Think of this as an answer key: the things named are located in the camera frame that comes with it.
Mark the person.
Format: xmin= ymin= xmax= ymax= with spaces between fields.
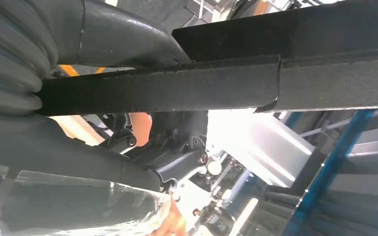
xmin=50 ymin=112 xmax=153 ymax=147

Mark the black white machine assembly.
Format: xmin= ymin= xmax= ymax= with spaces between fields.
xmin=176 ymin=151 xmax=261 ymax=236

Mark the blue metal shelf rack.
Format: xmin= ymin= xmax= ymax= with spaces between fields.
xmin=280 ymin=109 xmax=377 ymax=236

